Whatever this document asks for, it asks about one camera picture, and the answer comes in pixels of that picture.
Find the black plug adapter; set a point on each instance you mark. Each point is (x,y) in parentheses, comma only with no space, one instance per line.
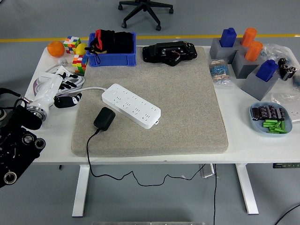
(104,118)

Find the green cylinder cell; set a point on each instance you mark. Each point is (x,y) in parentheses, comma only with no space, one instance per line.
(276,131)
(282,125)
(277,124)
(274,128)
(269,122)
(268,125)

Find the grey-brown mat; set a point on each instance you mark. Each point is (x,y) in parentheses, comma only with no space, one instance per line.
(164,105)

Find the large black capacitor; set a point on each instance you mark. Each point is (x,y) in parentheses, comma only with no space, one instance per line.
(292,72)
(282,62)
(284,72)

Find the black foam block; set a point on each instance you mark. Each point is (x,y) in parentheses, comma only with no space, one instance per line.
(123,42)

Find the orange fruit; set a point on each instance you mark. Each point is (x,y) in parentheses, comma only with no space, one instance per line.
(55,49)

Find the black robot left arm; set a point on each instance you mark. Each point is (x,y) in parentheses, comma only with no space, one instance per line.
(18,150)

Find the black device housing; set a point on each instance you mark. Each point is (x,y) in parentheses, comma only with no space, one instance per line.
(159,52)

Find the silver box under table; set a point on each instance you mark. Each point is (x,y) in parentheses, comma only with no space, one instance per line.
(207,172)

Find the blue object in bag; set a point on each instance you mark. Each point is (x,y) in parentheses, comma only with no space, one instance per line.
(297,81)

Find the black office chair base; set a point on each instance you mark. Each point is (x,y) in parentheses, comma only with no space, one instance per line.
(145,7)

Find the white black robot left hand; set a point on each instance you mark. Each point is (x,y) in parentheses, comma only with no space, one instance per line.
(48,90)

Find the black table control panel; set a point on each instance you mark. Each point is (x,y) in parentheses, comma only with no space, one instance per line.
(286,165)

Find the blue bottle-shaped block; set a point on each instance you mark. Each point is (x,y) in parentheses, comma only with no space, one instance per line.
(267,70)
(227,37)

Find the wide grey block holder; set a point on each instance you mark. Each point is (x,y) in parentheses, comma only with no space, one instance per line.
(216,50)

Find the clear bag of resistors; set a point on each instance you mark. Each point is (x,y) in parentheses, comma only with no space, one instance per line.
(219,72)

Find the white round plug head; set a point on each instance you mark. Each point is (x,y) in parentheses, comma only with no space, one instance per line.
(62,62)

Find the blue plastic bin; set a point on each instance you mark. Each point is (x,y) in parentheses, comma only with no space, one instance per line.
(110,59)

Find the crumpled clear plastic bag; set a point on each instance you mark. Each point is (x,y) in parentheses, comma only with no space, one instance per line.
(273,50)

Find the white wall switch panel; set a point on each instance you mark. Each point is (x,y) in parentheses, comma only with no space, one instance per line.
(45,76)
(63,70)

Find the colourful puzzle cube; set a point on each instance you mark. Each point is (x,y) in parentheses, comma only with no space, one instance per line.
(79,64)
(71,44)

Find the white table leg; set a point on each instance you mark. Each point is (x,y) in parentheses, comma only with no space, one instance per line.
(80,189)
(246,189)

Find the orange cylinder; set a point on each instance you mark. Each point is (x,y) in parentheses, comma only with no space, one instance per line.
(249,37)
(253,51)

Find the yellow lemon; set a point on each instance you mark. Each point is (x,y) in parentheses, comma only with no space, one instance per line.
(82,49)

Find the light blue plate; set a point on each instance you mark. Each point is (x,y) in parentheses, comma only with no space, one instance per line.
(257,127)

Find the white power strip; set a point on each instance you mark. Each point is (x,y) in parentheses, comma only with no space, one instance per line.
(131,105)

